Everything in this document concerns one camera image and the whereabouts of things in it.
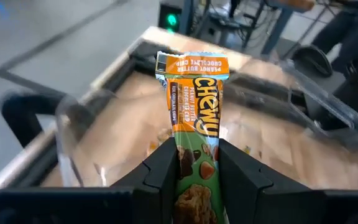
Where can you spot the black box with green light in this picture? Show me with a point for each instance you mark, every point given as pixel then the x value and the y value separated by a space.
pixel 171 18

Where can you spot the black frame hook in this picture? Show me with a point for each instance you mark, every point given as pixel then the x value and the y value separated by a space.
pixel 14 105

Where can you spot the clear plastic bin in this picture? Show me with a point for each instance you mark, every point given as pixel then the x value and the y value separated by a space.
pixel 70 130

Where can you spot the orange green Chewy granola bar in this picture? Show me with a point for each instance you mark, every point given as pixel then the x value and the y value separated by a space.
pixel 197 102

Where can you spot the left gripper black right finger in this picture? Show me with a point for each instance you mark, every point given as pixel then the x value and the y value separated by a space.
pixel 241 183

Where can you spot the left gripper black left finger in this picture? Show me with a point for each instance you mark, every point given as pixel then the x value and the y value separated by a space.
pixel 157 186

